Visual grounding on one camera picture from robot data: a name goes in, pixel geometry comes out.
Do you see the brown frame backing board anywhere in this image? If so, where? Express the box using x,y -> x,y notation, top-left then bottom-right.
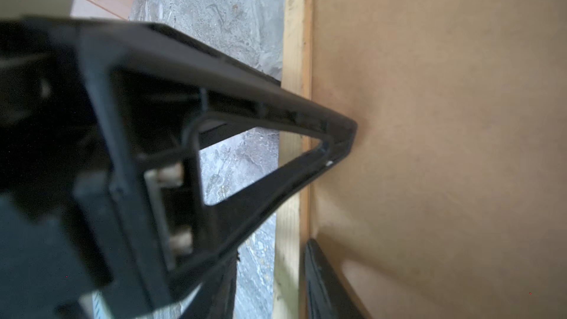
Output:
310,0 -> 566,318

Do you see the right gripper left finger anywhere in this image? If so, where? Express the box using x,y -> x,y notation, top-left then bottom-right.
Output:
180,252 -> 239,319

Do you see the light wooden picture frame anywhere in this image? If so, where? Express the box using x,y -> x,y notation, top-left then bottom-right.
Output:
272,0 -> 313,318

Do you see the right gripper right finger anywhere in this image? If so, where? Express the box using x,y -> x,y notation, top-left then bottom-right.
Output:
304,239 -> 363,319

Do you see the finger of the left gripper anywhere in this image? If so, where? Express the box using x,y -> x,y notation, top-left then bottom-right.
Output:
1,17 -> 357,318

